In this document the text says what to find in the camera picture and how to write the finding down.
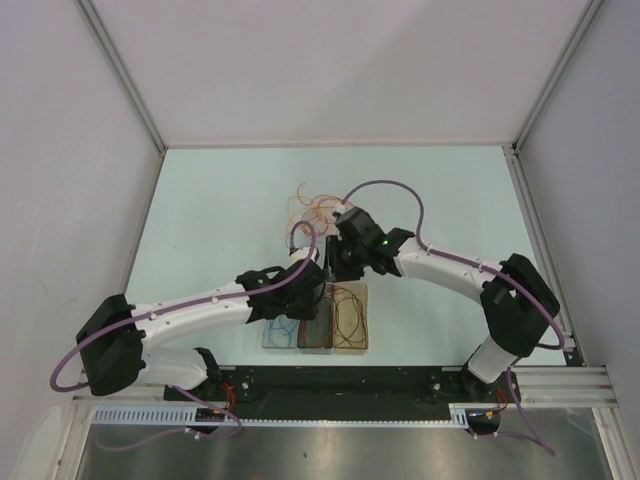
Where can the amber plastic bin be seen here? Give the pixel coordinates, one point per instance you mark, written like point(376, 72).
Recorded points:
point(350, 327)

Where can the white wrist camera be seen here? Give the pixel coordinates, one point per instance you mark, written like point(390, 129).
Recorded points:
point(301, 253)
point(340, 209)

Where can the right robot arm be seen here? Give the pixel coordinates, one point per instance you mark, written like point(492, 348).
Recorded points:
point(518, 304)

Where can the aluminium corner post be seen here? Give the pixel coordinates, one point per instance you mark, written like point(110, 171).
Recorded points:
point(569, 50)
point(120, 71)

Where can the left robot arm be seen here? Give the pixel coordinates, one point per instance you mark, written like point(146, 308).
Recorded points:
point(123, 343)

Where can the clear plastic bin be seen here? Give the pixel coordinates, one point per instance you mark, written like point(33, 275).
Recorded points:
point(280, 333)

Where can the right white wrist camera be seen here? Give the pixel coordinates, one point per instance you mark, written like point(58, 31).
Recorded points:
point(340, 209)

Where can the dark grey plastic bin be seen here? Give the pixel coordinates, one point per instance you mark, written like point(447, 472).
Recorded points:
point(317, 335)

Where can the aluminium frame rail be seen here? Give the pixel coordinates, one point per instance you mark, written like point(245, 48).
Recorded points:
point(540, 387)

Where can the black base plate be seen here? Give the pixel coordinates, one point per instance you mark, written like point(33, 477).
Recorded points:
point(347, 393)

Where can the left aluminium corner post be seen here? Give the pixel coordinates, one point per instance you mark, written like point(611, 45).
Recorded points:
point(120, 71)

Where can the right aluminium corner post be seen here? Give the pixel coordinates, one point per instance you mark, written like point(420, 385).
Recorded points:
point(569, 50)

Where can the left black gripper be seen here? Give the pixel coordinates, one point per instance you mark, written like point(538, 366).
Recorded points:
point(309, 311)

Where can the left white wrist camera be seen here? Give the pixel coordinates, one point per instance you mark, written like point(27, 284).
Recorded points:
point(301, 253)

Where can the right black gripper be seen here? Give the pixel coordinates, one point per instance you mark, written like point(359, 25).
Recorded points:
point(334, 268)

